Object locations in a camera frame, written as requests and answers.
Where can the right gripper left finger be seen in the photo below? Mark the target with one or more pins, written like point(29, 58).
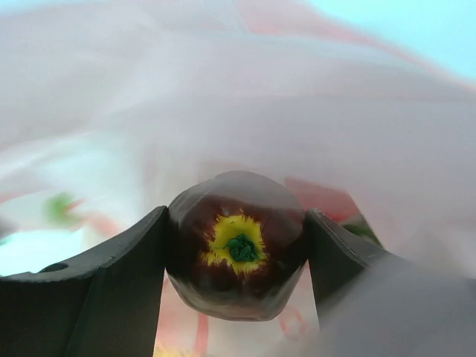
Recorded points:
point(103, 302)

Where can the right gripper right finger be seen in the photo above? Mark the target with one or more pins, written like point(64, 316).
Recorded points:
point(337, 258)

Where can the red fake fruit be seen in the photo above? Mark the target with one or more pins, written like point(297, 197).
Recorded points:
point(236, 247)

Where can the pink plastic bag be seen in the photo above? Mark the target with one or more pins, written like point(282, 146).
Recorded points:
point(110, 109)

